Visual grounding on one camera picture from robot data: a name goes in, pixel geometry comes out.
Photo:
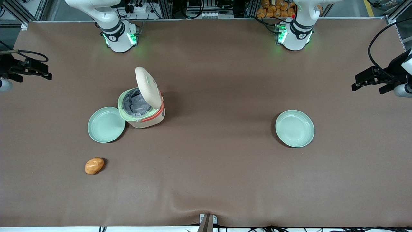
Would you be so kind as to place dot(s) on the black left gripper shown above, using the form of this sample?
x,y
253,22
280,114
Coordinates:
x,y
393,69

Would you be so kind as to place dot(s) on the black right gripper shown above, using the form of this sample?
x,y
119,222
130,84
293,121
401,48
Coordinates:
x,y
7,68

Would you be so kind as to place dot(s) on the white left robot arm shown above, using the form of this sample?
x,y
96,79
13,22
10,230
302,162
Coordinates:
x,y
297,32

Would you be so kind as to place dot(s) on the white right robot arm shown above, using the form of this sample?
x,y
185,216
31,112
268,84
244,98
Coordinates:
x,y
117,32

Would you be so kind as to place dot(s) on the light green plate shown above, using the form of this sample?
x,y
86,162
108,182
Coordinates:
x,y
294,129
104,126

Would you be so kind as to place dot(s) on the orange-brown potato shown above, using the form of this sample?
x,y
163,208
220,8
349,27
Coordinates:
x,y
94,165

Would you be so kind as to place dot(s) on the white power strip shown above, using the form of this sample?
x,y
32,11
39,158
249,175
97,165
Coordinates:
x,y
138,8

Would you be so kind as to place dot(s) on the crate of orange items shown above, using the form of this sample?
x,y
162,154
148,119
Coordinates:
x,y
273,9

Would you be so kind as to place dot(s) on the grey electronics box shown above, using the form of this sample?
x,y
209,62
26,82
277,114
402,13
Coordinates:
x,y
209,9

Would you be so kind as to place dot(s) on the brown table mat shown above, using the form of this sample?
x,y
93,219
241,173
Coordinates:
x,y
206,180

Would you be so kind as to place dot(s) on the aluminium frame post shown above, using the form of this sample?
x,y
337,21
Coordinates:
x,y
164,8

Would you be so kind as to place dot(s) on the metal table edge bracket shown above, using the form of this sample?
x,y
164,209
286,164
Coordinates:
x,y
207,222

